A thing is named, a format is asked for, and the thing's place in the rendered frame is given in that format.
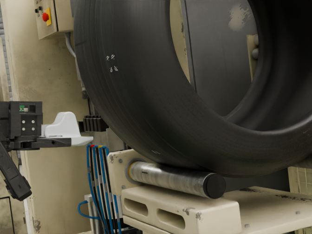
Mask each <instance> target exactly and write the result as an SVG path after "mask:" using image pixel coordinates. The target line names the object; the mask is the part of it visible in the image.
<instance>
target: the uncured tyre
mask: <svg viewBox="0 0 312 234"><path fill-rule="evenodd" d="M247 1H248V3H249V5H250V7H251V9H252V12H253V15H254V19H255V22H256V26H257V32H258V41H259V53H258V61H257V66H256V71H255V74H254V78H253V80H252V83H251V85H250V87H249V89H248V91H247V93H246V94H245V96H244V98H243V99H242V100H241V102H240V103H239V104H238V105H237V106H236V107H235V109H234V110H232V111H231V112H230V113H229V114H228V115H226V116H225V117H224V118H223V117H221V116H220V115H218V114H217V113H216V112H214V111H213V110H212V109H211V108H210V107H209V106H208V105H207V104H206V103H205V102H204V101H203V100H202V99H201V98H200V97H199V95H198V94H197V93H196V92H195V90H194V89H193V87H192V86H191V84H190V82H189V81H188V79H187V77H186V76H185V74H184V72H183V70H182V67H181V65H180V63H179V60H178V57H177V54H176V51H175V47H174V43H173V39H172V34H171V27H170V0H77V2H76V7H75V14H74V26H73V36H74V45H75V44H78V43H80V42H83V41H87V42H86V43H84V44H81V45H78V46H74V48H75V55H76V60H77V64H78V69H79V73H80V76H81V79H82V81H83V84H84V87H85V89H86V92H87V94H88V96H89V98H90V100H91V102H92V103H93V105H94V107H95V108H96V110H97V112H98V113H99V115H100V116H101V118H102V119H103V120H104V121H105V122H106V124H107V125H108V126H109V127H110V128H111V129H112V131H113V132H114V133H115V134H116V135H117V136H118V137H119V138H120V139H121V140H122V141H124V142H125V143H126V144H127V145H128V146H130V147H131V148H132V149H133V150H135V151H136V152H138V153H139V154H141V155H142V156H144V157H146V158H148V159H150V160H152V161H154V162H156V163H159V164H161V165H165V166H171V167H177V168H184V169H192V170H198V171H204V172H209V173H216V174H219V175H221V176H223V177H231V178H249V177H257V176H263V175H267V174H270V173H273V172H276V171H279V170H282V169H286V168H288V167H290V166H293V165H295V164H297V163H299V162H300V161H302V160H304V159H305V158H307V157H308V156H310V155H311V154H312V0H247ZM111 51H115V55H116V59H117V64H118V67H119V70H120V74H116V75H112V76H111V73H110V70H109V68H108V64H107V60H106V56H105V53H107V52H111ZM148 148H149V149H155V150H156V151H158V152H159V153H161V154H162V155H163V156H158V155H156V154H155V153H153V152H152V151H151V150H149V149H148Z"/></svg>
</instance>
